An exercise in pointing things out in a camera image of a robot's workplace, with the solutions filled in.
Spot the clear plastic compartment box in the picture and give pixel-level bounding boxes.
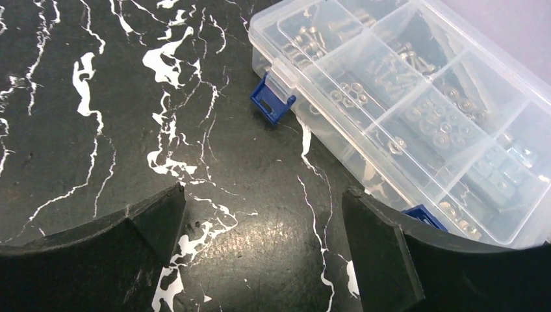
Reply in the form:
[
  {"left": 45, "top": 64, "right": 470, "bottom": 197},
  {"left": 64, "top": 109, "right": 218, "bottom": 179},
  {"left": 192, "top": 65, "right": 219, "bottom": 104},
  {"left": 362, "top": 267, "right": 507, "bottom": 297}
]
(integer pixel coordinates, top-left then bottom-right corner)
[{"left": 248, "top": 1, "right": 550, "bottom": 249}]

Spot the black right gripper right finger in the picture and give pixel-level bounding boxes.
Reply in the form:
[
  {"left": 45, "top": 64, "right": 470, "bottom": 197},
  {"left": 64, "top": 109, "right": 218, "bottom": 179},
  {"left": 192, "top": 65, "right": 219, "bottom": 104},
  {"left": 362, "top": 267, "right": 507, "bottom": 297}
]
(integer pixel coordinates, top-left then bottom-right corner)
[{"left": 342, "top": 187, "right": 550, "bottom": 311}]

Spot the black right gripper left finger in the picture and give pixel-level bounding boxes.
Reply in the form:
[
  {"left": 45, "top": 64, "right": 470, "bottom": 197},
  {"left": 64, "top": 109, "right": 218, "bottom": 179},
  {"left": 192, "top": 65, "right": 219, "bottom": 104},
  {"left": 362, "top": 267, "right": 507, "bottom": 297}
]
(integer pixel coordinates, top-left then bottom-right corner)
[{"left": 1, "top": 184, "right": 186, "bottom": 311}]

